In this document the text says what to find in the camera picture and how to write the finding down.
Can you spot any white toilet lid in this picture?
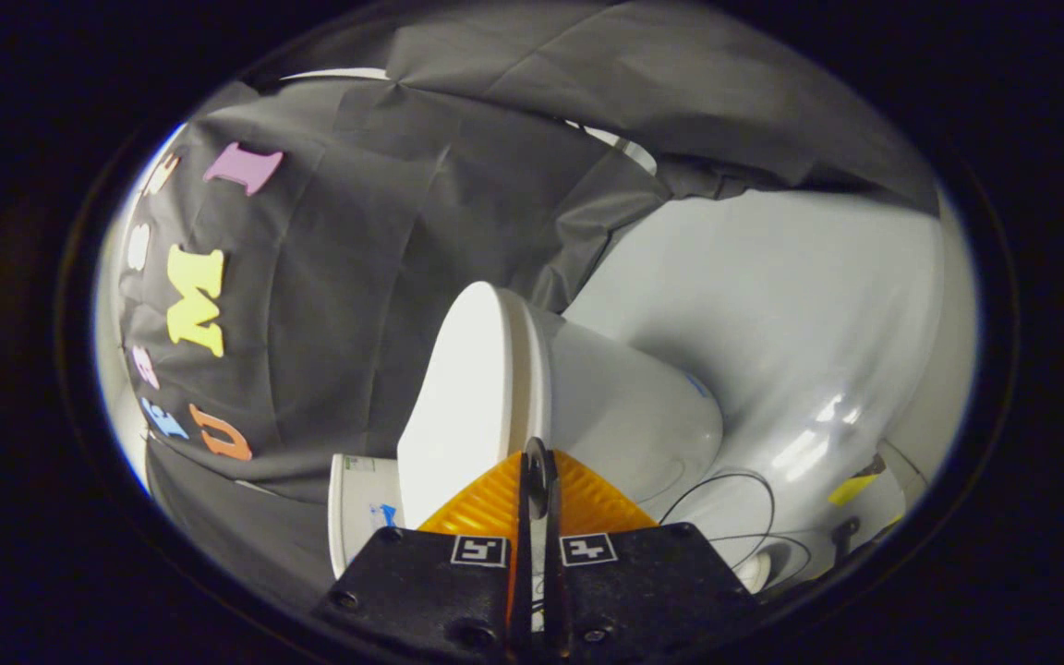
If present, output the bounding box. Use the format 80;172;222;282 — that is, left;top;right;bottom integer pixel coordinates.
396;282;551;532

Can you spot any black lid pull tab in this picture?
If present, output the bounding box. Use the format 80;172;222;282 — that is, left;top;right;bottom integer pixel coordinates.
523;437;559;518

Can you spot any thin black cable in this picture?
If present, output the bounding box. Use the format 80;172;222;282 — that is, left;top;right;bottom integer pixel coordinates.
659;469;815;592

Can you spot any yellow tape strip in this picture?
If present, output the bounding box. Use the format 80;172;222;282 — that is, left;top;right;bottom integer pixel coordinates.
828;473;879;507

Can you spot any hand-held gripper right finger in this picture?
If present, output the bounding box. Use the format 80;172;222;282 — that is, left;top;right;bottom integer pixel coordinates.
541;450;764;661

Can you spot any white toilet with tank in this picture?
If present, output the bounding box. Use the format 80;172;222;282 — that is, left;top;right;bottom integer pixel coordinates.
327;300;725;581

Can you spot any black backdrop cloth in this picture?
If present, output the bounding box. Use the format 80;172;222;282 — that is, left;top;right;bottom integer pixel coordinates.
116;0;944;611

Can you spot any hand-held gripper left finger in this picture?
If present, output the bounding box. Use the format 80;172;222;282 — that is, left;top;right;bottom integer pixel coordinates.
310;450;533;661

